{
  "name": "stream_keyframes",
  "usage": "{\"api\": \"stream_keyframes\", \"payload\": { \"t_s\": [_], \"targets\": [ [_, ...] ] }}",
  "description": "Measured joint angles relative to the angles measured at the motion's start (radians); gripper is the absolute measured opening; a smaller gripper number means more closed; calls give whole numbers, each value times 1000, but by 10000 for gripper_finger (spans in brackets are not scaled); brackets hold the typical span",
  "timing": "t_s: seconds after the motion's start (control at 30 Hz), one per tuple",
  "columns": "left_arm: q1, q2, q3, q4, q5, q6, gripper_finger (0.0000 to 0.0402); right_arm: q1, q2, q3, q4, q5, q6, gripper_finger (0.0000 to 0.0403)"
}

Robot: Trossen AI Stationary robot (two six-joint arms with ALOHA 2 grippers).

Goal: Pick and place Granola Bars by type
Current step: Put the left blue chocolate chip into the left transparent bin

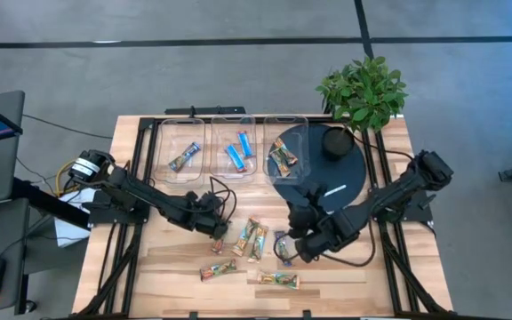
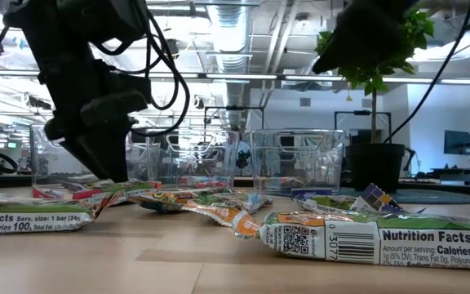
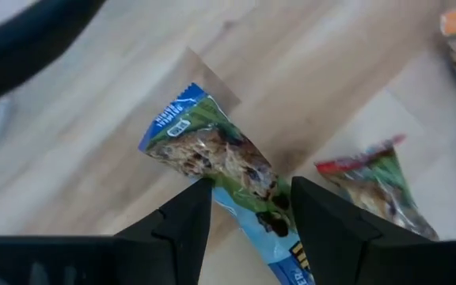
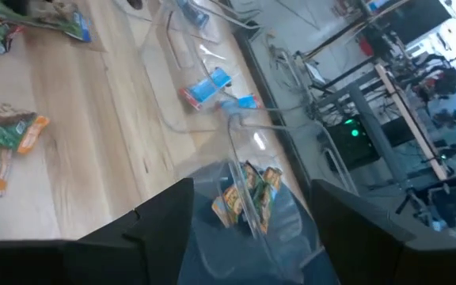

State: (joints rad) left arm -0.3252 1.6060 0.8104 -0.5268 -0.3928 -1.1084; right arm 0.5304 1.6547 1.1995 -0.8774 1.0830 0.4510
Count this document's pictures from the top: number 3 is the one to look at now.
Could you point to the blue-ended granola bar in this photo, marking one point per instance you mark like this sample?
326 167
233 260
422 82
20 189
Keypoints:
220 154

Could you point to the red-ended granola bar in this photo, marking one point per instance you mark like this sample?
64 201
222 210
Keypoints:
378 186

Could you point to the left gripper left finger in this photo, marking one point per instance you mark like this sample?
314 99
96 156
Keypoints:
133 261

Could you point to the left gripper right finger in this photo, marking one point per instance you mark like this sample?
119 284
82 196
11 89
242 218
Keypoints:
370 261

